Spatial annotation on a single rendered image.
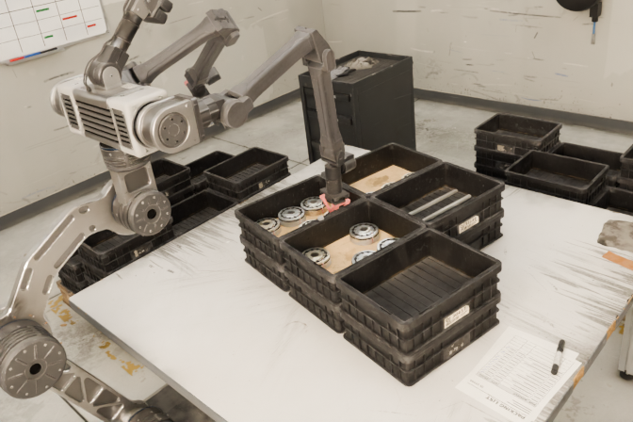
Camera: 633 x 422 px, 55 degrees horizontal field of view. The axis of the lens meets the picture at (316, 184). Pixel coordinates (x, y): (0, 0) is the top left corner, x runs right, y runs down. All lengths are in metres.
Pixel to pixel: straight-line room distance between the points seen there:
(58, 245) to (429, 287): 1.10
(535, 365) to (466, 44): 3.99
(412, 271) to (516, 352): 0.39
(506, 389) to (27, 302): 1.35
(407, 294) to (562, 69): 3.56
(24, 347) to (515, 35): 4.38
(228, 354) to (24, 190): 3.17
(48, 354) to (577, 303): 1.57
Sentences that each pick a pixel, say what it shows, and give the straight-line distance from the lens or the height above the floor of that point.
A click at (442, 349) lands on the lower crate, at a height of 0.76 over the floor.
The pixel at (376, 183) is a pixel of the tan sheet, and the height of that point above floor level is 0.83.
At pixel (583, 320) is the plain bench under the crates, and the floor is 0.70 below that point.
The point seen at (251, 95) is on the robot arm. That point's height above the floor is 1.45.
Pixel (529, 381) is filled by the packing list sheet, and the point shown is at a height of 0.70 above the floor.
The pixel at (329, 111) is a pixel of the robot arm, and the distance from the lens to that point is 2.02.
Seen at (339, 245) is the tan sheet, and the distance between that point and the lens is 2.13.
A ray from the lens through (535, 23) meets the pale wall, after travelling 5.19.
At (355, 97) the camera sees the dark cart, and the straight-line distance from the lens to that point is 3.60.
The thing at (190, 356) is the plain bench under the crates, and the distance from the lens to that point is 2.00.
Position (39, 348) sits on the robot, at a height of 0.93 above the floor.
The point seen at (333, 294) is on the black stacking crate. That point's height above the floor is 0.85.
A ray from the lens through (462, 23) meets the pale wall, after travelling 5.50.
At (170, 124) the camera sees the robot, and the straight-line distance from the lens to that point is 1.58.
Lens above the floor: 1.97
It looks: 27 degrees down
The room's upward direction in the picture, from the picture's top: 7 degrees counter-clockwise
